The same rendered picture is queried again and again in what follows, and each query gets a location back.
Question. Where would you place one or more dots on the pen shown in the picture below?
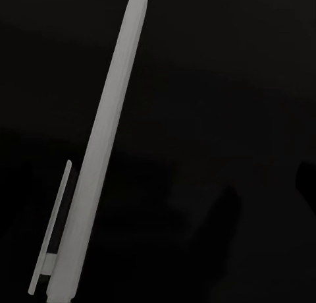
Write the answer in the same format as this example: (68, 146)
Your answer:
(66, 265)

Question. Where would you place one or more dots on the desk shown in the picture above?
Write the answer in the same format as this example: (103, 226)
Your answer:
(199, 202)

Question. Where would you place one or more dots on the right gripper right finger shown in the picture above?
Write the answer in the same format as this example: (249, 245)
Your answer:
(306, 183)

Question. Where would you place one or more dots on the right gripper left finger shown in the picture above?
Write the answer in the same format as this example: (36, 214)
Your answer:
(16, 183)

